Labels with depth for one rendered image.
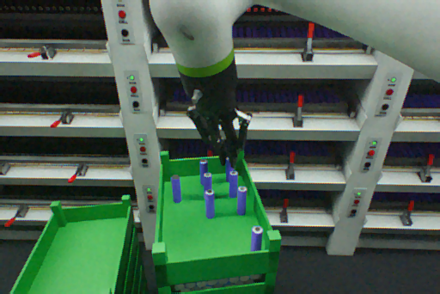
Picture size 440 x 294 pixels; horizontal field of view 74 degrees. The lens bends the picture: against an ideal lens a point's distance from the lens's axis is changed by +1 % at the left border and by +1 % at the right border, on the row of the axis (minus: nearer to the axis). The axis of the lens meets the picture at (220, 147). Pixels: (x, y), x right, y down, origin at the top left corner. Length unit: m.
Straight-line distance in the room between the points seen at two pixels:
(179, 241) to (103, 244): 0.30
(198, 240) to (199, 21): 0.38
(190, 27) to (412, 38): 0.25
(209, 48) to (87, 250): 0.61
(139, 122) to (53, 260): 0.41
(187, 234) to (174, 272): 0.11
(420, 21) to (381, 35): 0.04
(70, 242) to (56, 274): 0.09
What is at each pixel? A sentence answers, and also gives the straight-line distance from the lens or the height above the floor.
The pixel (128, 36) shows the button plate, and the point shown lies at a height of 0.79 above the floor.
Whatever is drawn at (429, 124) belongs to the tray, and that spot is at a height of 0.54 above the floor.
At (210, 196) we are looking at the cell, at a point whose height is 0.54.
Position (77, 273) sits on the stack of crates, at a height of 0.32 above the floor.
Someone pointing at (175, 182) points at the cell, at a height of 0.54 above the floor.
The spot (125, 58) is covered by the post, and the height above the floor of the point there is 0.73.
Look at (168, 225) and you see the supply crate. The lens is 0.61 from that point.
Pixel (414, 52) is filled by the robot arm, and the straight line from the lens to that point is 0.40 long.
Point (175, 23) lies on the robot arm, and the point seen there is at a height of 0.86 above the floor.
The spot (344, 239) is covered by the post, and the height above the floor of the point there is 0.08.
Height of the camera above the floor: 0.91
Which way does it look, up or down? 30 degrees down
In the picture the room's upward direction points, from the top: straight up
